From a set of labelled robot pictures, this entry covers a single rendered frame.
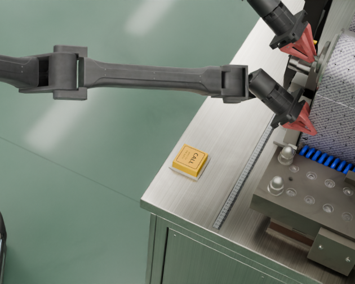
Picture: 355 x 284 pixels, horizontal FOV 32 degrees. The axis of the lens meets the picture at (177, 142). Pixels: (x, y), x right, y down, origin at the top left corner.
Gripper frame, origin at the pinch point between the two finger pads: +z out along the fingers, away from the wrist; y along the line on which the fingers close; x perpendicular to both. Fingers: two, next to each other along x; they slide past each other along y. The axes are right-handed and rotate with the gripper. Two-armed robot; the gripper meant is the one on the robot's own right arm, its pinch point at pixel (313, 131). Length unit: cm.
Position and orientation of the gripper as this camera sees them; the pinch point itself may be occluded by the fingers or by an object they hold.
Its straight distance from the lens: 151.2
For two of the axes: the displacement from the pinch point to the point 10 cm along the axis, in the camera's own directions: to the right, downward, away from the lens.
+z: 7.5, 6.3, 1.8
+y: -4.4, 6.8, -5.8
